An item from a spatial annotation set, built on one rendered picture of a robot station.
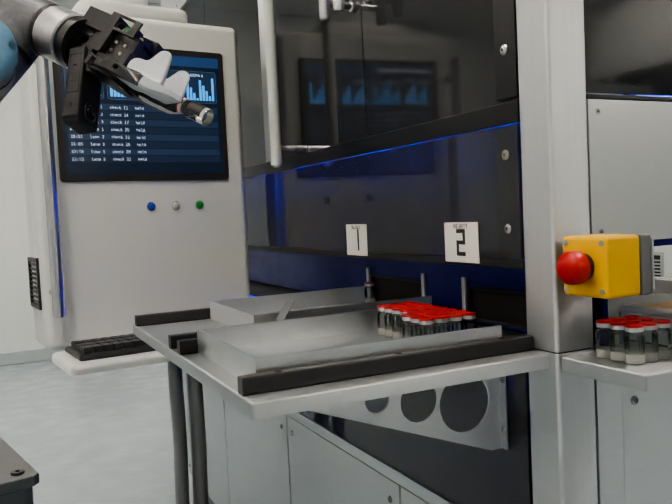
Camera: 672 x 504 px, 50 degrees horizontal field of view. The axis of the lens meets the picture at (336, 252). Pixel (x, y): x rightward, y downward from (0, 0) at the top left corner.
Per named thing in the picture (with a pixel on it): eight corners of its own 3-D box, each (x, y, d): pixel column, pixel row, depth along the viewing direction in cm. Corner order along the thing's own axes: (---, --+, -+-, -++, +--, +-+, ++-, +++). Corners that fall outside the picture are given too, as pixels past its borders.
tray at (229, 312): (365, 302, 153) (364, 285, 153) (432, 314, 130) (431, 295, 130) (210, 319, 139) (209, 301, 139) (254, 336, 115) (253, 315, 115)
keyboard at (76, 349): (237, 328, 174) (236, 318, 174) (262, 335, 162) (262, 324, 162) (64, 352, 153) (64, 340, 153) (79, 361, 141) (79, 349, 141)
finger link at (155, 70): (189, 56, 86) (138, 36, 91) (163, 96, 86) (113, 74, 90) (202, 70, 89) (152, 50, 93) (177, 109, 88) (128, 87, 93)
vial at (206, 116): (207, 129, 89) (182, 116, 91) (216, 114, 89) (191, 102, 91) (199, 121, 87) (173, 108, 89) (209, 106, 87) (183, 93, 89)
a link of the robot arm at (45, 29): (22, 39, 96) (60, 71, 103) (44, 50, 94) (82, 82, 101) (53, -6, 97) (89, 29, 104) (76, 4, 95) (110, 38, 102)
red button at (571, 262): (576, 282, 86) (575, 249, 86) (602, 284, 83) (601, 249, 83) (552, 284, 85) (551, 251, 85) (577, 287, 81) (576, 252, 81)
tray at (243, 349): (401, 327, 118) (400, 306, 117) (502, 351, 94) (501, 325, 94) (198, 353, 103) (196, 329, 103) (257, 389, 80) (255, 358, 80)
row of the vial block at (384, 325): (387, 332, 112) (386, 303, 112) (453, 350, 96) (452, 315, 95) (375, 334, 111) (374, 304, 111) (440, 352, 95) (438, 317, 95)
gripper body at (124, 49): (144, 23, 90) (80, -5, 95) (107, 79, 89) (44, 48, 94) (174, 56, 97) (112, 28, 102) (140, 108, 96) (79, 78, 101)
